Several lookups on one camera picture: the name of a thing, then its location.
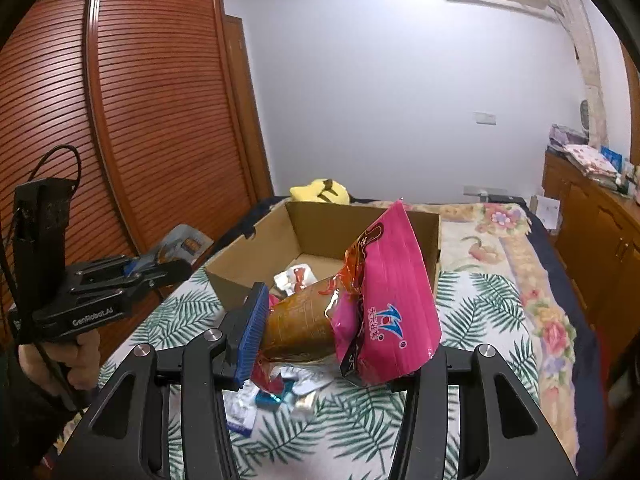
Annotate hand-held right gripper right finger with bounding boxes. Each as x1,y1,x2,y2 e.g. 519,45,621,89
388,343,581,480

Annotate folded floral clothes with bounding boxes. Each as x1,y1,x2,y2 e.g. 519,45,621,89
547,124,620,179

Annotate cardboard box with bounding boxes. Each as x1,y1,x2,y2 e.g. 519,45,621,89
204,199,441,317

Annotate silver blue snack packet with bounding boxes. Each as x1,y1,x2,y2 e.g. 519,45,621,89
224,389,262,436

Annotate blue printed bag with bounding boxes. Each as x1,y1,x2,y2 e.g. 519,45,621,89
149,224,213,267

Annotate small silver snack packet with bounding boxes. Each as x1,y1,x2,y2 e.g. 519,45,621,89
289,392,322,419

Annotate floral bed sheet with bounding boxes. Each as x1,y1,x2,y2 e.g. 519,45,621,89
400,202,608,480

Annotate pink snack packet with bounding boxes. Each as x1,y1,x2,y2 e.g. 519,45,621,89
260,200,443,387

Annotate person's left hand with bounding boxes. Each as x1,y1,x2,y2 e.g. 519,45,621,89
17,329,102,403

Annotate wooden door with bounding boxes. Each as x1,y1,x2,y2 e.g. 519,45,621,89
222,14,275,202

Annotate person's left forearm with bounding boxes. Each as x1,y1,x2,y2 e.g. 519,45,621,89
0,345,76,468

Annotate small white snack packet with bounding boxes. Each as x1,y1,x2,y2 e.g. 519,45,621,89
280,366,333,395

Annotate black cable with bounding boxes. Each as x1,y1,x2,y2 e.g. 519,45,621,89
0,144,87,417

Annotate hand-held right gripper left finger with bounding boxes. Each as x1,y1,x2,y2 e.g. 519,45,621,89
55,282,271,480

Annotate yellow plush toy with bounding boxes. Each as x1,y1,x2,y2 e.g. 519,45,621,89
289,177,352,206

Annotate small red snack packet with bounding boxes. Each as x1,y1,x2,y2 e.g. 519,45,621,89
249,359,286,397

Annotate blue box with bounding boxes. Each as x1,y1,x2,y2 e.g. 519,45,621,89
600,145,624,172

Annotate small teal snack packet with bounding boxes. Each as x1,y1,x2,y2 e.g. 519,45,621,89
255,391,287,412

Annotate leaf print tablecloth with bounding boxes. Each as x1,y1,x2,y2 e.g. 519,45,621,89
97,264,543,480

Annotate white paper bag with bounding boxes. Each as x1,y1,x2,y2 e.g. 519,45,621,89
529,194,562,234

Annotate silver red snack packet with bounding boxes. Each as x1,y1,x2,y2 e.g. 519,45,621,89
274,264,319,297

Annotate wooden cabinet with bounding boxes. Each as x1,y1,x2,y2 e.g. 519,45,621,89
542,152,640,333

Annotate wooden louvered wardrobe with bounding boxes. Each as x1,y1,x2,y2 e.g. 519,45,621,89
0,0,236,321

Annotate cream curtain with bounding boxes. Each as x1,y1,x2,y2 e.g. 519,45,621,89
549,0,607,149

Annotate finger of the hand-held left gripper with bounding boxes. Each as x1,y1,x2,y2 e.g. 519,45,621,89
144,259,194,292
125,255,162,277

